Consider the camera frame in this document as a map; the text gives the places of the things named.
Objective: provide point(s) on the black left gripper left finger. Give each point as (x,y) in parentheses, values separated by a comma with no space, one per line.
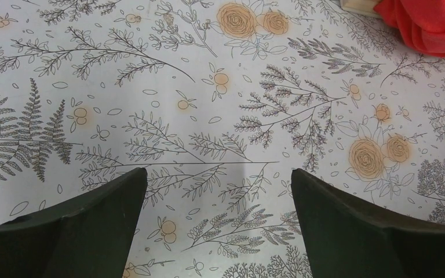
(89,235)

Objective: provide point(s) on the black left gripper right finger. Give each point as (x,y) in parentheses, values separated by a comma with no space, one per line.
(346,236)

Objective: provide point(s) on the floral tablecloth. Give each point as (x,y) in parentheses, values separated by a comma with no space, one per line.
(219,101)

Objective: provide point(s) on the red tank top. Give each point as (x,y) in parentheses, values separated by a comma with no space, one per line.
(421,23)

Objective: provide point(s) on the wooden clothes rack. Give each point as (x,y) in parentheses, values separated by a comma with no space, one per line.
(363,7)

